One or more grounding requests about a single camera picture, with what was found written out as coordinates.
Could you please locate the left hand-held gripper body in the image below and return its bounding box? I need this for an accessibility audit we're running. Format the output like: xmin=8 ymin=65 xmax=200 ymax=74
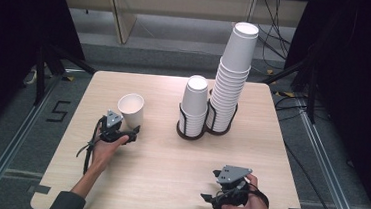
xmin=98 ymin=108 xmax=140 ymax=146

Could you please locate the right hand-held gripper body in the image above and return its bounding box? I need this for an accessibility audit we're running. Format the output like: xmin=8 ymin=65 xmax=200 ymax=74
xmin=210 ymin=164 xmax=254 ymax=209

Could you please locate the white paper cup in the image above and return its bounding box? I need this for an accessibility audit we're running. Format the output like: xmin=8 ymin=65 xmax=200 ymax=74
xmin=115 ymin=92 xmax=146 ymax=131

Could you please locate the black wire cup holder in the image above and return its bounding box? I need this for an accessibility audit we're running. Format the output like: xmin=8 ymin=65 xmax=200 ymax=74
xmin=204 ymin=97 xmax=239 ymax=138
xmin=175 ymin=102 xmax=211 ymax=142

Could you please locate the short stack of white cups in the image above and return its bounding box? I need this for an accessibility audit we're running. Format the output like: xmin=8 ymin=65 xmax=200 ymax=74
xmin=177 ymin=73 xmax=211 ymax=138

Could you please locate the person's left hand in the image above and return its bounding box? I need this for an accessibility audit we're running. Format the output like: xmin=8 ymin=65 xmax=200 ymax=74
xmin=90 ymin=132 xmax=131 ymax=174

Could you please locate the black metal stand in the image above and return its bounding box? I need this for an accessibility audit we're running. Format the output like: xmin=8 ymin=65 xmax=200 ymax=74
xmin=32 ymin=42 xmax=99 ymax=111
xmin=261 ymin=54 xmax=322 ymax=124

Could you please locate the person's dark jacket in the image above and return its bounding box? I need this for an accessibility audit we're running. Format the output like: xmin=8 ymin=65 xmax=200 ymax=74
xmin=48 ymin=189 xmax=87 ymax=209

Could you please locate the beige wooden cabinet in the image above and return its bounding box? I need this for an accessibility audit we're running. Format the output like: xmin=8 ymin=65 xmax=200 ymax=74
xmin=55 ymin=0 xmax=308 ymax=60

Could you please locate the tall stack of white cups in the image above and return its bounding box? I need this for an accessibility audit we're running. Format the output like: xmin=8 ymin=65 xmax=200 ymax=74
xmin=205 ymin=20 xmax=260 ymax=136

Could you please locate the dark curtain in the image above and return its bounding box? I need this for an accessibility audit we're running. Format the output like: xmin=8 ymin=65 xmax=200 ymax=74
xmin=274 ymin=0 xmax=371 ymax=209
xmin=0 ymin=0 xmax=89 ymax=150

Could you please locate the right hand-held gripper cable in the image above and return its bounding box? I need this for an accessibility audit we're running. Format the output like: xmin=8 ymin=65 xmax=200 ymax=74
xmin=249 ymin=183 xmax=271 ymax=209

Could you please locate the hand-held gripper cable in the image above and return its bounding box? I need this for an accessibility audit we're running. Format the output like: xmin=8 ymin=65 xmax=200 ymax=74
xmin=75 ymin=114 xmax=106 ymax=177
xmin=249 ymin=183 xmax=271 ymax=209

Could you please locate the left hand-held gripper cable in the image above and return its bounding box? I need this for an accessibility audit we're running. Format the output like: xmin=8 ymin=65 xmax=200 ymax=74
xmin=75 ymin=114 xmax=106 ymax=177

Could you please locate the black floor cable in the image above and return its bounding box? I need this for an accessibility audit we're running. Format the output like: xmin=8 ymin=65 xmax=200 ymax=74
xmin=267 ymin=95 xmax=348 ymax=209

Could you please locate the bundle of black hanging cables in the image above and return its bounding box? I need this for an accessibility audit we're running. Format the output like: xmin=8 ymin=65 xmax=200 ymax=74
xmin=255 ymin=0 xmax=296 ymax=71

